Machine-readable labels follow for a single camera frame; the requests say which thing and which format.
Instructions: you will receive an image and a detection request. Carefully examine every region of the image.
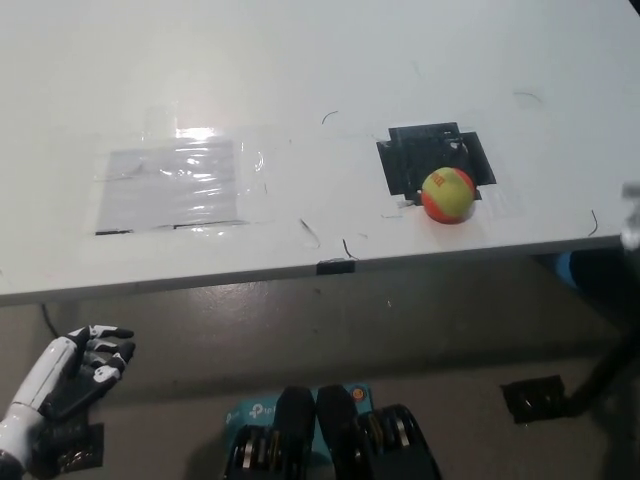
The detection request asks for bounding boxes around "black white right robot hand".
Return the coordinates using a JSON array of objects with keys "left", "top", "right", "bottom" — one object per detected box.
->
[{"left": 619, "top": 180, "right": 640, "bottom": 246}]

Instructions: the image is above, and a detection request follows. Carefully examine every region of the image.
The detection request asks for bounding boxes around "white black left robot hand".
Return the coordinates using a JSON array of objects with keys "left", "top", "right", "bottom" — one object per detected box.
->
[{"left": 10, "top": 323, "right": 137, "bottom": 419}]

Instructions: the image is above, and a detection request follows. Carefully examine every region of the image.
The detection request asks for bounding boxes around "yellow orange small tennis ball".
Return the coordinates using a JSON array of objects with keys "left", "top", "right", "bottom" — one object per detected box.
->
[{"left": 419, "top": 167, "right": 476, "bottom": 225}]

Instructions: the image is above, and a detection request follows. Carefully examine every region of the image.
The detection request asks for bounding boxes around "black floor tape patch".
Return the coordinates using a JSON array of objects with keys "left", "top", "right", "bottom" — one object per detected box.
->
[
  {"left": 501, "top": 374, "right": 571, "bottom": 425},
  {"left": 39, "top": 422, "right": 106, "bottom": 474}
]

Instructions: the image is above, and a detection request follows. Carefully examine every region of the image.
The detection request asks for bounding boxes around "blue object under table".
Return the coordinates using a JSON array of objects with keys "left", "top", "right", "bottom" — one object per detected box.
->
[{"left": 552, "top": 252, "right": 582, "bottom": 289}]

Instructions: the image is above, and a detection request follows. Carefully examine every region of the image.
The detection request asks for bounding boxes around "teal router box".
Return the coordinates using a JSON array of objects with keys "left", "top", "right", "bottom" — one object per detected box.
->
[{"left": 224, "top": 382, "right": 374, "bottom": 454}]

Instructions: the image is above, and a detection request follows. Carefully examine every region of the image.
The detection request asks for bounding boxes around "clear taped plastic sheet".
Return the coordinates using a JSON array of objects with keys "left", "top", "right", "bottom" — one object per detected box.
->
[{"left": 94, "top": 139, "right": 241, "bottom": 236}]

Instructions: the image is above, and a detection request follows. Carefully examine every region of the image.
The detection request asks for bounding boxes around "black tape patch on table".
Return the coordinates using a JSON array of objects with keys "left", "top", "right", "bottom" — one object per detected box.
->
[{"left": 375, "top": 120, "right": 497, "bottom": 207}]

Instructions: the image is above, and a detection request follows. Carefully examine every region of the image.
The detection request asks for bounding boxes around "clear plastic film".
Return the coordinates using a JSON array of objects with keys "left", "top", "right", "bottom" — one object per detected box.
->
[{"left": 90, "top": 101, "right": 279, "bottom": 237}]

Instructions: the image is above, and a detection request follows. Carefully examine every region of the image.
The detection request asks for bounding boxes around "small black tape strip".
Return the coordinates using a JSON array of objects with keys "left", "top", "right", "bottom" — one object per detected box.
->
[{"left": 316, "top": 258, "right": 356, "bottom": 276}]

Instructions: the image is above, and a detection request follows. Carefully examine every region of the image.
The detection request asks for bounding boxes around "thin dark floor cable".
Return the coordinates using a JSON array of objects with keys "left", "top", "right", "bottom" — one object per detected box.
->
[{"left": 39, "top": 303, "right": 60, "bottom": 336}]

